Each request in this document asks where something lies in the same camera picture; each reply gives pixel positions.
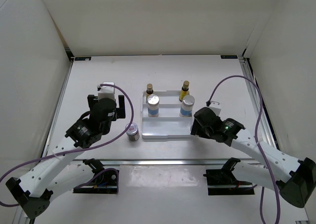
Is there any silver-lid spice jar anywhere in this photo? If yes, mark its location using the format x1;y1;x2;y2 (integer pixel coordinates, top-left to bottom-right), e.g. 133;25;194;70
147;94;159;117
180;95;195;117

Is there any yellow sauce bottle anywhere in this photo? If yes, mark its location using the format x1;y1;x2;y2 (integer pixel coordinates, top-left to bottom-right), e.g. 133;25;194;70
179;81;190;101
146;84;154;97

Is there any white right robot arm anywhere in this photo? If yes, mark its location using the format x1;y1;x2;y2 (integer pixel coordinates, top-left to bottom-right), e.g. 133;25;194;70
191;107;316;208

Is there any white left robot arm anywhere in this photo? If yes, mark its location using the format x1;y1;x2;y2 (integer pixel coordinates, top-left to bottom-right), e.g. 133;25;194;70
6;95;125;219

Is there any left dark white-lid jar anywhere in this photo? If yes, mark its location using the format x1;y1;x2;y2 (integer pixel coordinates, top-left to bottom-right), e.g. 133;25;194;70
125;123;140;141

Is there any white three-compartment tray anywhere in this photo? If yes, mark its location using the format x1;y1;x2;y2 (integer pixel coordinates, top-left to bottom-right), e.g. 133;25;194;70
141;90;193;139

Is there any left dark table label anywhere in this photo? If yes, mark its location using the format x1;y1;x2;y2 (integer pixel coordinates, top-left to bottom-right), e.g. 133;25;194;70
74;57;91;61

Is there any dark table label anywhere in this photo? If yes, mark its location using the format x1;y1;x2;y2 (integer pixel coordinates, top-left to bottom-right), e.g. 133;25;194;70
74;57;91;61
220;55;238;59

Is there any right dark table label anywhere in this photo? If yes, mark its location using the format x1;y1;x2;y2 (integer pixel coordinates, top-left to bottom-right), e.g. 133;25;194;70
220;55;238;59

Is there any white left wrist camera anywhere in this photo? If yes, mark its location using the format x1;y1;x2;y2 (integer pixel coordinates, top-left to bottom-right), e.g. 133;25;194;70
97;82;115;101

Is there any left aluminium frame rail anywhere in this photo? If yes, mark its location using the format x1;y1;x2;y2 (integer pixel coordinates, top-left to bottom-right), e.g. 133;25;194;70
40;46;74;158

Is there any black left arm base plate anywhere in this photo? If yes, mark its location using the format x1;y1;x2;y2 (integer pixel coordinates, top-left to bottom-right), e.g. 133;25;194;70
73;167;119;194

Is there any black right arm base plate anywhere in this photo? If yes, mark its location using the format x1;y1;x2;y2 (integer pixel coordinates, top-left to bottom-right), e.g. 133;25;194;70
203;169;255;196

